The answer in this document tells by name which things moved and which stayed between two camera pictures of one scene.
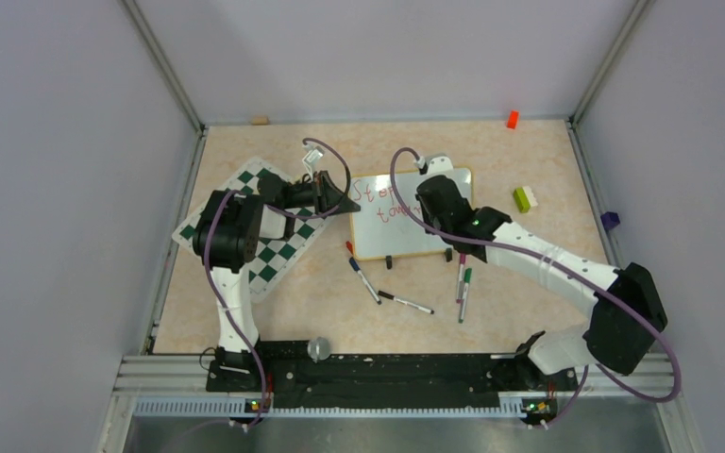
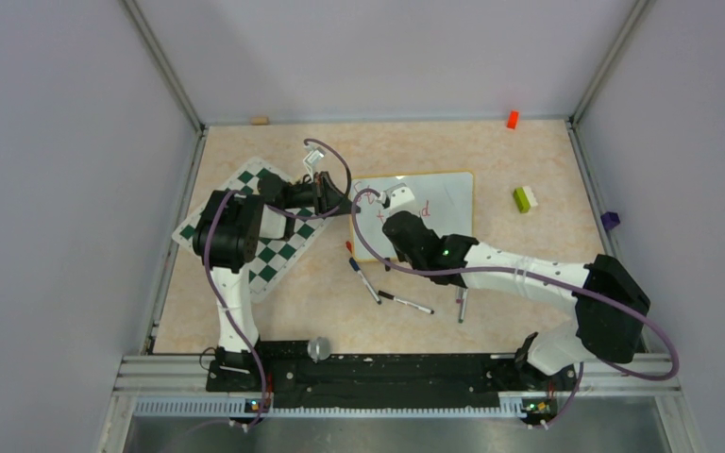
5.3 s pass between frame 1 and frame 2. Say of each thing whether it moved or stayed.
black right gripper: moved
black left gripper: stayed
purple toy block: stayed
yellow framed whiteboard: stayed
